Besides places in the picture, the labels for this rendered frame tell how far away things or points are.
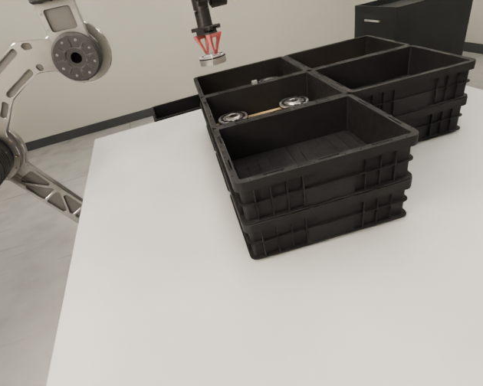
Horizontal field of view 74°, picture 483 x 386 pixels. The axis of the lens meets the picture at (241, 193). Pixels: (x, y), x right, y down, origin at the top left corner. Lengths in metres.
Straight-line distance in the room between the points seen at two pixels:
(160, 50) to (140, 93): 0.55
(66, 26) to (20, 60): 0.22
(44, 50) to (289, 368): 1.18
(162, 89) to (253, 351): 3.74
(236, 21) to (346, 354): 3.91
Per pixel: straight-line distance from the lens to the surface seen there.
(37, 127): 4.39
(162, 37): 4.06
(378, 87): 1.02
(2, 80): 1.38
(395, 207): 0.84
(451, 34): 2.87
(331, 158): 0.66
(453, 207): 0.93
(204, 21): 1.33
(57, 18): 1.24
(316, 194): 0.69
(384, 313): 0.68
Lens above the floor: 1.26
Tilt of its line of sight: 34 degrees down
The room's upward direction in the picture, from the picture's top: 13 degrees counter-clockwise
